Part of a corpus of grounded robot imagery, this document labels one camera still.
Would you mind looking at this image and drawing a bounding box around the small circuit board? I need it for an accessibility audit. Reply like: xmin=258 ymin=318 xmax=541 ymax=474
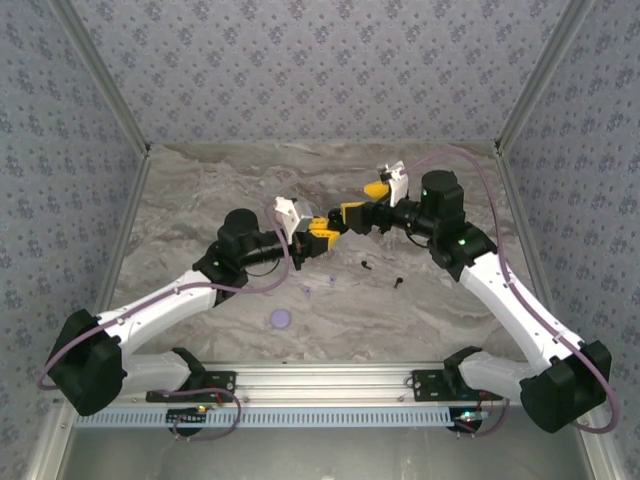
xmin=167 ymin=405 xmax=209 ymax=424
xmin=452 ymin=409 xmax=489 ymax=432

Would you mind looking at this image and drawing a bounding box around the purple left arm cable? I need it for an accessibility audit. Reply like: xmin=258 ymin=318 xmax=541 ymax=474
xmin=37 ymin=207 xmax=292 ymax=442

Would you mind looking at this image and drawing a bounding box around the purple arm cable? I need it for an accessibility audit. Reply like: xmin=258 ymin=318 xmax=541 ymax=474
xmin=402 ymin=149 xmax=622 ymax=439
xmin=37 ymin=207 xmax=292 ymax=442

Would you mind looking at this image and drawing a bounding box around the aluminium side frame rail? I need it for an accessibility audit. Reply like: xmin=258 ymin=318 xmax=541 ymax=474
xmin=22 ymin=147 xmax=153 ymax=480
xmin=494 ymin=144 xmax=626 ymax=480

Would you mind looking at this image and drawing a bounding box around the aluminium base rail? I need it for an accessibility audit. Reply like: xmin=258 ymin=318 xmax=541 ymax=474
xmin=144 ymin=360 xmax=501 ymax=402

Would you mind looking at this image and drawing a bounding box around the aluminium frame corner post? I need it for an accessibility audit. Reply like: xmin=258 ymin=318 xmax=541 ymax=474
xmin=49 ymin=0 xmax=153 ymax=157
xmin=493 ymin=0 xmax=599 ymax=157

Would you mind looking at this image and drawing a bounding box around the white slotted cable duct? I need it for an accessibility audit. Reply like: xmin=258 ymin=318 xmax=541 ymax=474
xmin=74 ymin=405 xmax=489 ymax=429

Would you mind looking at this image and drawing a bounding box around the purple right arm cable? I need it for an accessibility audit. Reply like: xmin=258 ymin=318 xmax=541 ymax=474
xmin=402 ymin=149 xmax=622 ymax=439

